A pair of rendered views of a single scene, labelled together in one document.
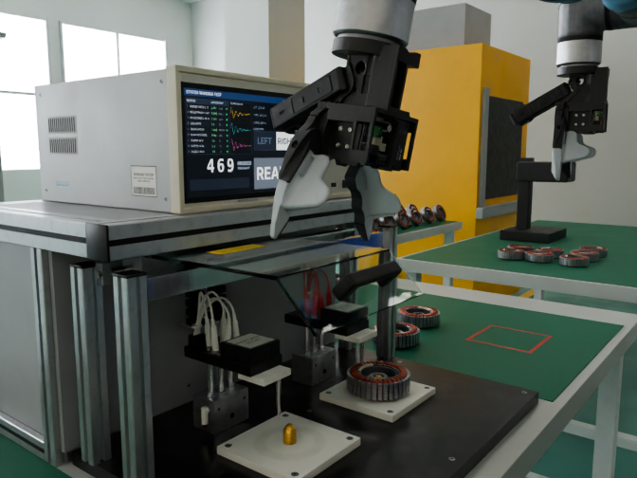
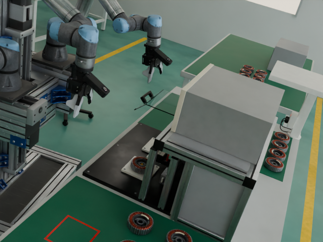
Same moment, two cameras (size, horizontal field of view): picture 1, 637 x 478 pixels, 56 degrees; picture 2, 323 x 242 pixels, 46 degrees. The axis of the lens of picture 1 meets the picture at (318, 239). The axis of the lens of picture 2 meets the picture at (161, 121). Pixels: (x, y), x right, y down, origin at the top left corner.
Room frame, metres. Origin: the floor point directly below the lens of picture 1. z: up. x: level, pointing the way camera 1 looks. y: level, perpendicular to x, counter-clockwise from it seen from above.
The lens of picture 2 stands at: (2.52, -0.66, 1.94)
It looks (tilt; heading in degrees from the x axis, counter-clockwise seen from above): 28 degrees down; 158
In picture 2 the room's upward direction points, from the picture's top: 14 degrees clockwise
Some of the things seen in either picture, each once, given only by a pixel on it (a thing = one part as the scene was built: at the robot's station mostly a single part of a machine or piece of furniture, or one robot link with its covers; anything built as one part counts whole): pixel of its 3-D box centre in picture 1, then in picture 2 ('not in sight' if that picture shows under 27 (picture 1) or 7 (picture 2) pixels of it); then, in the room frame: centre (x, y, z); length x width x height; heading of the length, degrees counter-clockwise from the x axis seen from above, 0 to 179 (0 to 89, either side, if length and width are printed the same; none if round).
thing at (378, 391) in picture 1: (378, 379); (141, 164); (1.01, -0.11, 0.80); 0.11 x 0.11 x 0.04
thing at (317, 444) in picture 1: (289, 445); (159, 148); (0.82, 0.04, 0.78); 0.15 x 0.15 x 0.01; 52
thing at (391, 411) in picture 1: (377, 393); (141, 168); (1.01, -0.11, 0.78); 0.15 x 0.15 x 0.01; 52
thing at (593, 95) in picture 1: (580, 101); (80, 78); (1.10, -0.47, 1.29); 0.09 x 0.08 x 0.12; 60
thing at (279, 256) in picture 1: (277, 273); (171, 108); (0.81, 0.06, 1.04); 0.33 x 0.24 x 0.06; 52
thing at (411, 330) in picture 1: (395, 334); (140, 223); (1.38, -0.19, 0.77); 0.11 x 0.11 x 0.04
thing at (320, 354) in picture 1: (314, 364); (167, 176); (1.10, 0.01, 0.80); 0.07 x 0.05 x 0.06; 142
